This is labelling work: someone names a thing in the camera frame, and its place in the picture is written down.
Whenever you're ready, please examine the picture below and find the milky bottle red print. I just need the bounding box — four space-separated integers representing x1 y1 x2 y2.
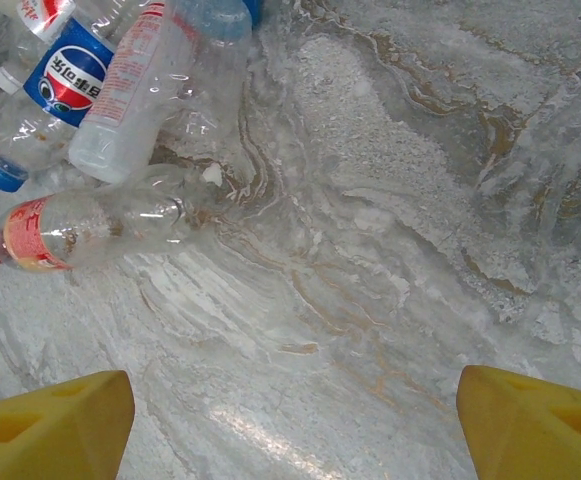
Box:
68 0 206 185

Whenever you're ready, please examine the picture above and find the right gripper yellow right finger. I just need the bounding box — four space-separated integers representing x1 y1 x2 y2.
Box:
457 364 581 480

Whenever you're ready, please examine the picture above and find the white cap red label bottle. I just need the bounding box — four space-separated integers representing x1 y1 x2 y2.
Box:
0 0 79 95

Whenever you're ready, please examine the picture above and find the blue Pepsi label bottle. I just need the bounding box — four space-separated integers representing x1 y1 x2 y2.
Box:
0 17 121 194

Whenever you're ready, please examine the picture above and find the blue label plastic bottle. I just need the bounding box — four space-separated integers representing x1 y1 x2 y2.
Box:
169 0 267 136

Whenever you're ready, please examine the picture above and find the orange label red cap bottle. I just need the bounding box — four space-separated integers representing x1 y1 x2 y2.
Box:
0 167 221 274

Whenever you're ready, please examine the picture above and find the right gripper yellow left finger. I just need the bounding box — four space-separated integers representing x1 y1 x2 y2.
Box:
0 369 136 480

